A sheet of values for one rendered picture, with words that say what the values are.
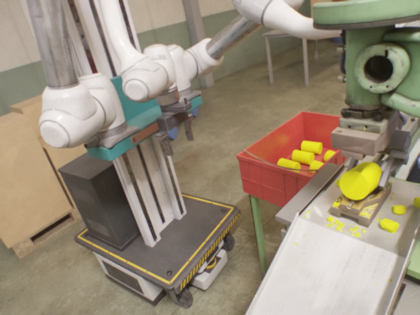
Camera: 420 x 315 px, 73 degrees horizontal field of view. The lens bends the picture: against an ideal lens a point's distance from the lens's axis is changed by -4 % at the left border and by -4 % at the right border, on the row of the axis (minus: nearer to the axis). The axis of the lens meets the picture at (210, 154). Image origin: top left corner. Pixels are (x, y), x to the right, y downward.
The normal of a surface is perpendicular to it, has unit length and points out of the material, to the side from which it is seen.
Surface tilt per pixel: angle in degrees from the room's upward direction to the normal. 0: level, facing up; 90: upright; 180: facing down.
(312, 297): 30
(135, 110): 90
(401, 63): 90
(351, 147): 90
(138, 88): 98
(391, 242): 0
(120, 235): 90
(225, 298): 0
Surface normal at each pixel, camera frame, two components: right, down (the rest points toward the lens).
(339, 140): -0.69, 0.44
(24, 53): 0.70, 0.21
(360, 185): -0.72, 0.18
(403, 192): -0.19, -0.87
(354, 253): -0.51, -0.53
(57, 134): -0.18, 0.58
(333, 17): -0.83, 0.39
